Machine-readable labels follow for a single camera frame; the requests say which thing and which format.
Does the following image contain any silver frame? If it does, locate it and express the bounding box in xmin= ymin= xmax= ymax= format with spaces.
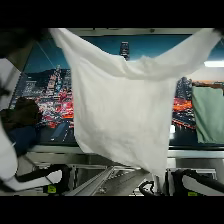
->
xmin=19 ymin=144 xmax=224 ymax=197

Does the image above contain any brown garment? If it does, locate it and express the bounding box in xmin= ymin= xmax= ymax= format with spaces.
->
xmin=0 ymin=96 xmax=44 ymax=132

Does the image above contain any white T-shirt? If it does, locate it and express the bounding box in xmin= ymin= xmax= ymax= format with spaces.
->
xmin=48 ymin=28 xmax=222 ymax=178

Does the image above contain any blue garment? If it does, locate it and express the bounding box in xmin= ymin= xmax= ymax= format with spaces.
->
xmin=5 ymin=124 xmax=42 ymax=158

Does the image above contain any green garment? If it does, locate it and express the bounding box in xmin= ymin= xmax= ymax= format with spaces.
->
xmin=191 ymin=85 xmax=224 ymax=145

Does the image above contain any black cable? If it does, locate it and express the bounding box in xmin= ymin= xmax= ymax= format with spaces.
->
xmin=137 ymin=179 xmax=158 ymax=197

